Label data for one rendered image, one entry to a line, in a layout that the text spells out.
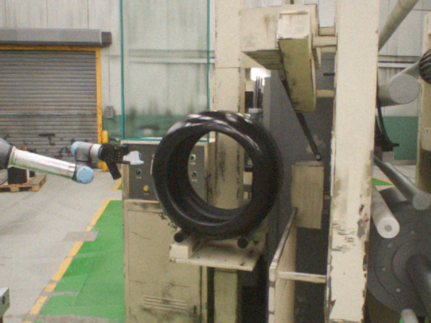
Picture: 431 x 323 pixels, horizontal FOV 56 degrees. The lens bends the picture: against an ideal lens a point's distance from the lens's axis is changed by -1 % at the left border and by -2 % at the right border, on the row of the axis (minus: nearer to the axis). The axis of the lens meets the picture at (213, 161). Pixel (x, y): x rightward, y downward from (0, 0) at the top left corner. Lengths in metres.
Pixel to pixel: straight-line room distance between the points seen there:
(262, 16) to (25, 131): 10.36
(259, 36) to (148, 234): 1.54
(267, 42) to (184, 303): 1.74
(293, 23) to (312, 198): 0.92
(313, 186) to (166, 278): 1.14
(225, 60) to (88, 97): 9.19
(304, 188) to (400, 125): 10.82
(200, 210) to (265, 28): 0.97
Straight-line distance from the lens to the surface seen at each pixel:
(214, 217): 2.01
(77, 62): 11.26
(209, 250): 1.95
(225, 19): 2.11
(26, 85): 11.51
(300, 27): 1.31
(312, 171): 1.95
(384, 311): 2.43
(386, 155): 1.61
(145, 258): 2.64
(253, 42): 1.42
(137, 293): 2.75
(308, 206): 1.98
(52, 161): 1.91
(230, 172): 2.07
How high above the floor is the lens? 1.43
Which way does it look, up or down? 7 degrees down
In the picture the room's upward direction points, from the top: straight up
